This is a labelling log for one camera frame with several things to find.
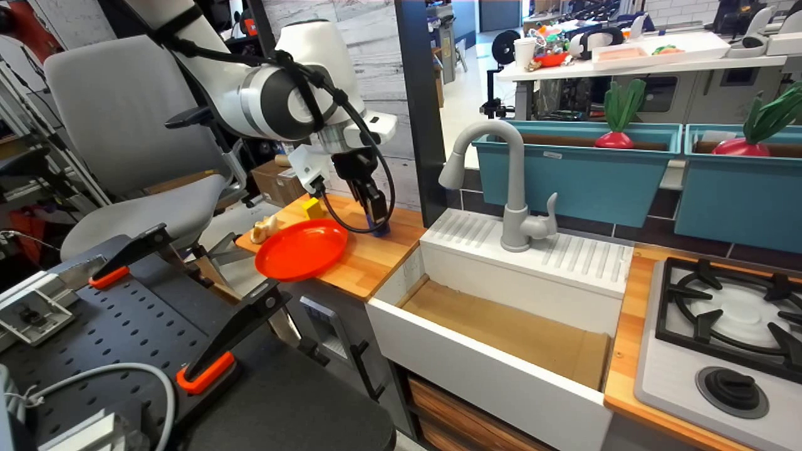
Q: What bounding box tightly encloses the teal planter box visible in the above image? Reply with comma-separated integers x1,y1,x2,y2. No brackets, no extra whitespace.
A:
514,120,683,229
675,124,802,253

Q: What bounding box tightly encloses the grey stove top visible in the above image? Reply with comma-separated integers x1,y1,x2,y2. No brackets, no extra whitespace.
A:
635,264,802,451

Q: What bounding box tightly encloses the grey cable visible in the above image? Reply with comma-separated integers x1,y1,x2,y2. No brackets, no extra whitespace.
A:
9,362,180,451

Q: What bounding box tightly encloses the toy radish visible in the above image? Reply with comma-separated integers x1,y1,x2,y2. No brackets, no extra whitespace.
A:
715,84,802,156
595,80,648,149

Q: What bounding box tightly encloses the grey faucet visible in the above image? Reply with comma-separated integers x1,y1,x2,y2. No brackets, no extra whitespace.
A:
438,120,559,253

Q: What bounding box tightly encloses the small beige toy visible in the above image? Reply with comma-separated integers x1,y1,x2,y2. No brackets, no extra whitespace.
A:
251,216,282,244

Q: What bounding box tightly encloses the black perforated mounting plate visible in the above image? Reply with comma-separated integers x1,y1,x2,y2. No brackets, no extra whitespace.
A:
0,264,230,444

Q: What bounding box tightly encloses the white sink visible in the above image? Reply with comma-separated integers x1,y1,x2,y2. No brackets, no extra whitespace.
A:
366,210,635,451

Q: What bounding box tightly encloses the cardboard box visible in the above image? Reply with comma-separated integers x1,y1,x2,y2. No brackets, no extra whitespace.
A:
251,161,304,205

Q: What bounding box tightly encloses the toy radish left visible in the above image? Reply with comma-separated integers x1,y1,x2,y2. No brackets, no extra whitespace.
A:
595,80,648,149

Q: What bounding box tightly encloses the white background table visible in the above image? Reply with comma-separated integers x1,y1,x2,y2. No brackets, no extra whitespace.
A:
502,32,788,124

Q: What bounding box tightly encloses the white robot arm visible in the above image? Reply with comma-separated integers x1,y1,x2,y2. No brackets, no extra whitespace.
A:
124,0,400,235

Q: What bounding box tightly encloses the orange plate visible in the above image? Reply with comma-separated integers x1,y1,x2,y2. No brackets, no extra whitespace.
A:
256,218,352,280

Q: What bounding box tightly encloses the black stove grate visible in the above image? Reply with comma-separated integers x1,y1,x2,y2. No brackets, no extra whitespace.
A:
655,259,802,384

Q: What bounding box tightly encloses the black clamp orange handle far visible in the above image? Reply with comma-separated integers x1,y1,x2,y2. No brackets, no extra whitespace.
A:
88,225,170,292

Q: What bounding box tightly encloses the black clamp orange handle near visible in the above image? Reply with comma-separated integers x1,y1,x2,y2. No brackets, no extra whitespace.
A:
175,284,288,397

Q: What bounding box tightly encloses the black clamp orange handle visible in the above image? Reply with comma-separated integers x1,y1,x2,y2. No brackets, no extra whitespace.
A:
175,284,288,397
88,225,170,292

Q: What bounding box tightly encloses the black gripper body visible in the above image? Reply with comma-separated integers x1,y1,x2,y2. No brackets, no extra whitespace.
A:
334,149,376,200

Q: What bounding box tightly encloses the yellow block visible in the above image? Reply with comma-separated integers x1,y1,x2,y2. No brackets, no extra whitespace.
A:
304,199,326,220

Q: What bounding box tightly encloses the blue block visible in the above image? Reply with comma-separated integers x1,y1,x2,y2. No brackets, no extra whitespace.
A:
375,220,390,235

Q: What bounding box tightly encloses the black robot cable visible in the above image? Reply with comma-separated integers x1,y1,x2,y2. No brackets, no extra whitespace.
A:
268,49,397,239

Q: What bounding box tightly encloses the black stove knob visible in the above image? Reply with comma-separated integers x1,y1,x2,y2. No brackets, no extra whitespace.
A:
695,366,769,419

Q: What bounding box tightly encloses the grey office chair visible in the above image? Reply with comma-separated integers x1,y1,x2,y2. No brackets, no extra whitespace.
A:
46,35,243,260

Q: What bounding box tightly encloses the toy radish right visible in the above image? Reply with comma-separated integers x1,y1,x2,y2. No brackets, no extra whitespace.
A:
715,84,802,156

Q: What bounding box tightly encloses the wooden drawer front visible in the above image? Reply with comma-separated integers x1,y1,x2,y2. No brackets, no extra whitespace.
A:
410,377,551,451

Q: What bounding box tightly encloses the teal planter box left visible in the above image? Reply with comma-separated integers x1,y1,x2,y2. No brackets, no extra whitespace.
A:
514,120,683,229

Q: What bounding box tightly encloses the teal planter box right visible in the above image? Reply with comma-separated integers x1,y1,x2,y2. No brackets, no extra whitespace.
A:
675,124,802,253

